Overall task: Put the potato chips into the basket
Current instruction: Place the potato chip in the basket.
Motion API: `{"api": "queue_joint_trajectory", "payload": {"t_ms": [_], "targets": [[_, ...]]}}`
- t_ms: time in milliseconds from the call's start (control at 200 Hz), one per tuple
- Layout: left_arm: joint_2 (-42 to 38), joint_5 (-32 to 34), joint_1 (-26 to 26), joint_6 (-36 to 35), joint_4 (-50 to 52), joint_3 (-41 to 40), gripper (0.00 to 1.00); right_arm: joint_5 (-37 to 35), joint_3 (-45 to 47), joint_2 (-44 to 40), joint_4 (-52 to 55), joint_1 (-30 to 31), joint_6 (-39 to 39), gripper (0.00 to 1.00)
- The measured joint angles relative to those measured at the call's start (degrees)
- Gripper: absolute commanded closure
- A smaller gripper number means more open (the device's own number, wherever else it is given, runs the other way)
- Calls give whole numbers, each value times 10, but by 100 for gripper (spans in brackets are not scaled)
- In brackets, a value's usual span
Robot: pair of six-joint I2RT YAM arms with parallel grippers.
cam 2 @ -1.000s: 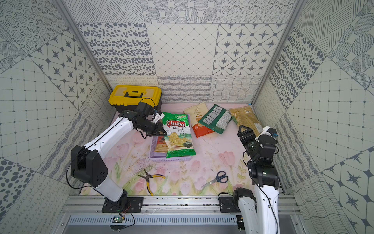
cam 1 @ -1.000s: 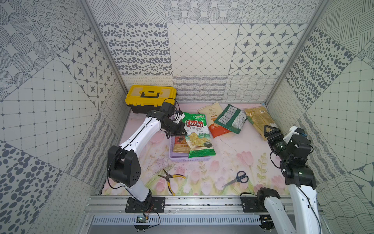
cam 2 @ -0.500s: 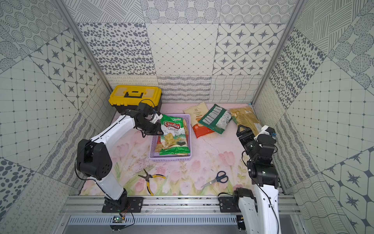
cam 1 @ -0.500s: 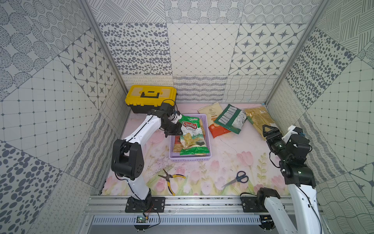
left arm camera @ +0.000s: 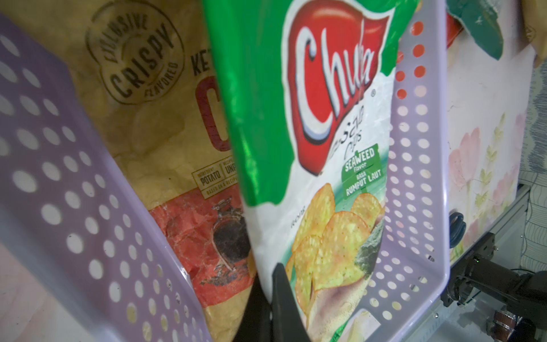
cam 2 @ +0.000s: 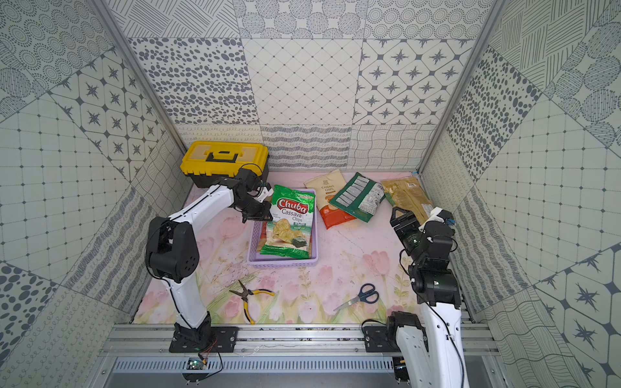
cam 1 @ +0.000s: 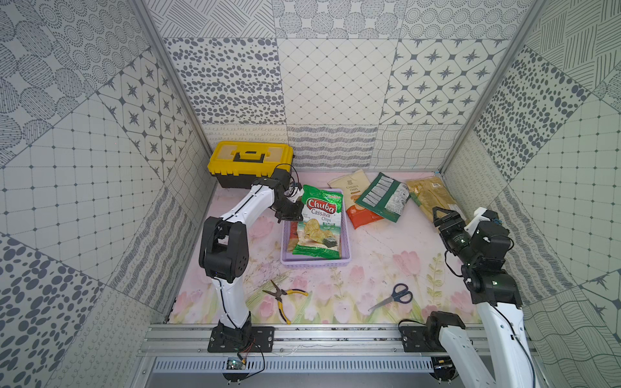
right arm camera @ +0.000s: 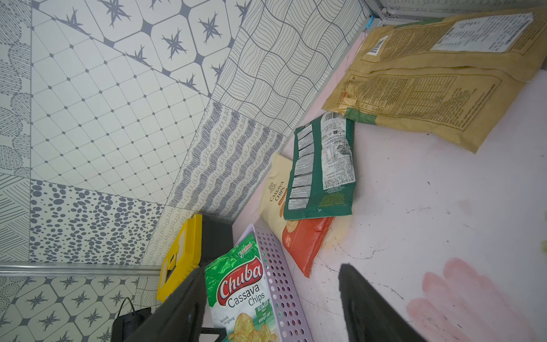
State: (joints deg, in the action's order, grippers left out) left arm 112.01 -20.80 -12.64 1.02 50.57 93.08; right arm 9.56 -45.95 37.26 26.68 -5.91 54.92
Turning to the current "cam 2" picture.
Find gold foil chips bag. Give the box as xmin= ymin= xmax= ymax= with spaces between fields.
xmin=381 ymin=176 xmax=434 ymax=223

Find dark green striped snack bag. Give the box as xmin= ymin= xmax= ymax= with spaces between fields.
xmin=329 ymin=172 xmax=385 ymax=223

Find green Chuba cassava chips bag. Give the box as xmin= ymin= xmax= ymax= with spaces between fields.
xmin=260 ymin=185 xmax=315 ymax=260

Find beige red cassava chips bag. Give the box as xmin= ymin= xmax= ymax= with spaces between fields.
xmin=304 ymin=170 xmax=355 ymax=230

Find red gold chips bag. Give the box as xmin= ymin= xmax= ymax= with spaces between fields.
xmin=257 ymin=222 xmax=268 ymax=250

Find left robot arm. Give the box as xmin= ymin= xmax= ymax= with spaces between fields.
xmin=145 ymin=167 xmax=273 ymax=342

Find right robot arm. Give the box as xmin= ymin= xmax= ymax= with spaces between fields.
xmin=387 ymin=206 xmax=469 ymax=387

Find lilac plastic basket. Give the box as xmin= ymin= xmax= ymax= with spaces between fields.
xmin=247 ymin=189 xmax=319 ymax=268

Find yellow and black toolbox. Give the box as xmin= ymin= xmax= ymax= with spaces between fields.
xmin=180 ymin=141 xmax=269 ymax=189

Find right small circuit board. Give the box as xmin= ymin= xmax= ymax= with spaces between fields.
xmin=392 ymin=357 xmax=410 ymax=383

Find small circuit board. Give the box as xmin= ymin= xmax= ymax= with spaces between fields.
xmin=182 ymin=358 xmax=210 ymax=384
xmin=392 ymin=357 xmax=410 ymax=383

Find left small circuit board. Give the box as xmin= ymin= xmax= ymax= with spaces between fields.
xmin=182 ymin=358 xmax=210 ymax=384

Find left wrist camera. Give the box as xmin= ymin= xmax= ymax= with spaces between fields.
xmin=256 ymin=186 xmax=273 ymax=203

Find blue handled scissors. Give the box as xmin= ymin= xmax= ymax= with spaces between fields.
xmin=334 ymin=283 xmax=379 ymax=312

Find aluminium mounting rail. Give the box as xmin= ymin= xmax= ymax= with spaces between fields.
xmin=103 ymin=323 xmax=503 ymax=359

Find yellow handled pliers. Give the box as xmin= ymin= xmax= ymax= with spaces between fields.
xmin=230 ymin=281 xmax=275 ymax=325

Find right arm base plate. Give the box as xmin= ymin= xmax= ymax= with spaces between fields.
xmin=362 ymin=325 xmax=399 ymax=353

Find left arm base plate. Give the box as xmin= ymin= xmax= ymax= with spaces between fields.
xmin=169 ymin=325 xmax=239 ymax=353

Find white slotted cable duct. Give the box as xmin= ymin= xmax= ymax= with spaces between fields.
xmin=113 ymin=356 xmax=393 ymax=373

